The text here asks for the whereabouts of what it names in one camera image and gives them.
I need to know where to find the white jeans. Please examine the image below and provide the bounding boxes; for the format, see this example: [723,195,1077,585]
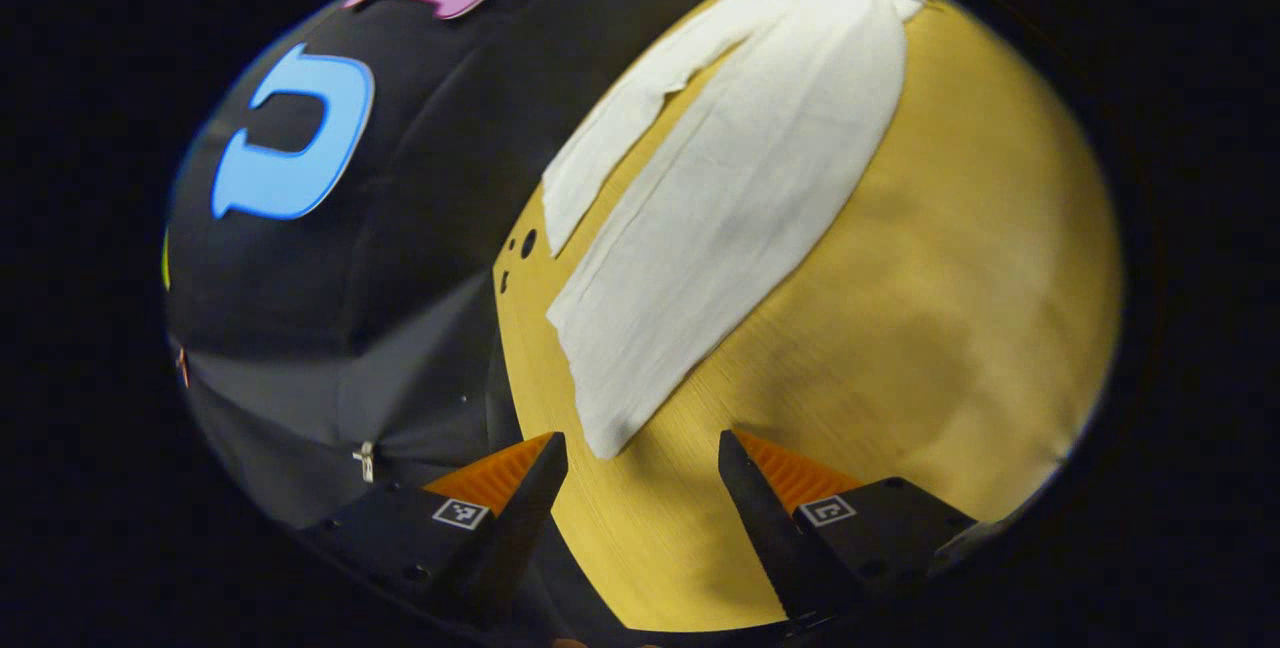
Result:
[541,0,926,461]

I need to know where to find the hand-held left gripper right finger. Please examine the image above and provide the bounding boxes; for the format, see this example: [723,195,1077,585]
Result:
[716,428,981,624]

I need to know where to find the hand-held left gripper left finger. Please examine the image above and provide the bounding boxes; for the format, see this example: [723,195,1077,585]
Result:
[298,431,570,627]

